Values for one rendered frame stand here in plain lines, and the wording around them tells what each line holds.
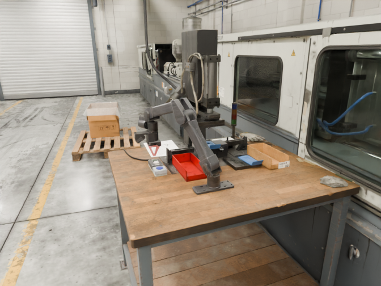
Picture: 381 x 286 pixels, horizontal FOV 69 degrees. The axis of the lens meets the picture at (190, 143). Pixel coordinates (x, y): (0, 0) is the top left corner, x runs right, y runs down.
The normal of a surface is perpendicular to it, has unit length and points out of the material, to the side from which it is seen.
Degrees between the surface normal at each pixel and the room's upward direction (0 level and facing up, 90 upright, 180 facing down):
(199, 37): 90
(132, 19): 90
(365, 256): 90
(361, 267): 90
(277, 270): 0
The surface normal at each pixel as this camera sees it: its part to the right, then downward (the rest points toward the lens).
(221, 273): -0.01, -0.95
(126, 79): 0.29, 0.30
